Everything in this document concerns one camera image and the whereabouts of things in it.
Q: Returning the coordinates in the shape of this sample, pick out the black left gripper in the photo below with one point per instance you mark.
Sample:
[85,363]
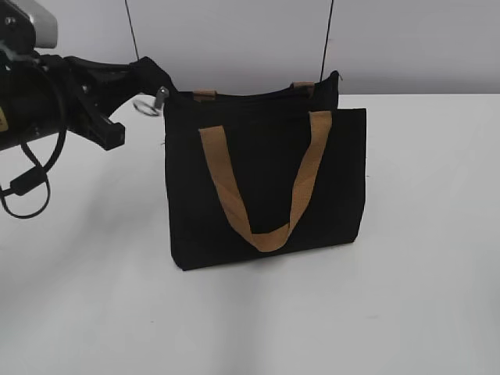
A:
[92,91]

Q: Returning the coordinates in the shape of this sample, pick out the silver zipper pull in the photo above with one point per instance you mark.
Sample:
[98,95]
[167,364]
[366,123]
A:
[155,108]

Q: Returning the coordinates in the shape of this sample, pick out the black canvas tote bag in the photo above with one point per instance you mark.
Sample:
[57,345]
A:
[266,139]

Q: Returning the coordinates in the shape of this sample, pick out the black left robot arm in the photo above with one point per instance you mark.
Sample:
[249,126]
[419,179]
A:
[43,94]

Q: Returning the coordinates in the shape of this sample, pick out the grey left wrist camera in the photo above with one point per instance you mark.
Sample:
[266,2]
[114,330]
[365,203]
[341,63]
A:
[45,24]

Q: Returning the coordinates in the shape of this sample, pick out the tan rear bag handle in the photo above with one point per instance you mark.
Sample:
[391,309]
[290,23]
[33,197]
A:
[301,87]

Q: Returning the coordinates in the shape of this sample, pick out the tan bag handle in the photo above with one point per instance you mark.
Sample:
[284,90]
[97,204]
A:
[301,87]
[217,156]

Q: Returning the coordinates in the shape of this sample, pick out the tan front bag handle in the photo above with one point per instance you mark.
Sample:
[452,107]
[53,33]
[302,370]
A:
[217,156]

